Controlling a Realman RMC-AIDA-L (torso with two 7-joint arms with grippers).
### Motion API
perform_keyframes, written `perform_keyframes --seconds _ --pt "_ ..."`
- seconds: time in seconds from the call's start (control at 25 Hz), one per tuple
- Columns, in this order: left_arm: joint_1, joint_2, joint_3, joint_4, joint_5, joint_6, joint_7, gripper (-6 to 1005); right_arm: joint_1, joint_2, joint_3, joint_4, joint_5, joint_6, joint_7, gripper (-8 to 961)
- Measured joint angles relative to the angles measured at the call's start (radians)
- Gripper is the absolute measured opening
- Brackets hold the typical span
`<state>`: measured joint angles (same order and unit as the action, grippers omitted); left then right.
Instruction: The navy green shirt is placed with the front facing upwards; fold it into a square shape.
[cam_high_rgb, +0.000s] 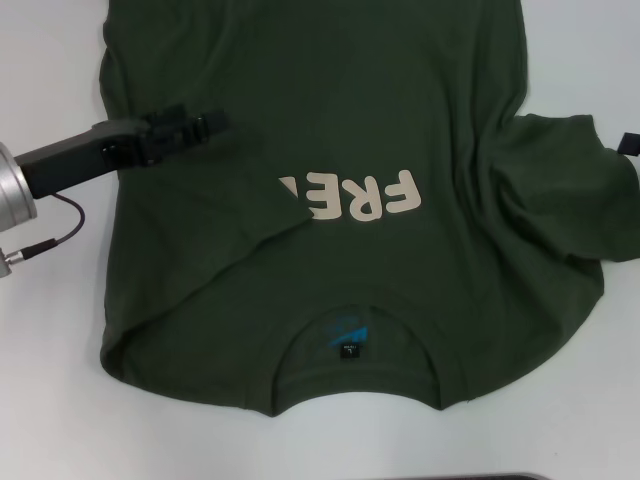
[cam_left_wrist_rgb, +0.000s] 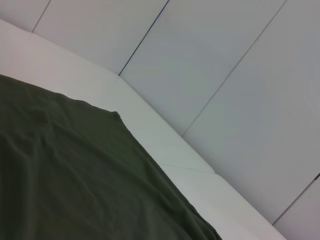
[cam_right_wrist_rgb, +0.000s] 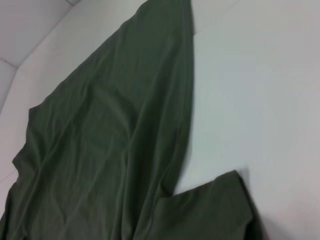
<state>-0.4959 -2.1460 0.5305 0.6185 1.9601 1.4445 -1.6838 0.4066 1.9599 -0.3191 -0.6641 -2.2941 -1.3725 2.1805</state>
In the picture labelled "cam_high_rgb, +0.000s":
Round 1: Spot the dark rounded panel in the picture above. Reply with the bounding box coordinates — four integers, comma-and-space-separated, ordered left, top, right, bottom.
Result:
442, 471, 567, 480

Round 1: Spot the dark green FREE t-shirt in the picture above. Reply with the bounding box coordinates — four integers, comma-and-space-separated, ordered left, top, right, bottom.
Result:
98, 0, 640, 419

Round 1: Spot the left arm cable with plug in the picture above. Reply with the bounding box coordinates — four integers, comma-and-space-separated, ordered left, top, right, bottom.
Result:
0, 193, 87, 279

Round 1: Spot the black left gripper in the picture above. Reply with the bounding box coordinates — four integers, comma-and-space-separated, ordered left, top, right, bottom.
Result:
13, 102, 232, 198

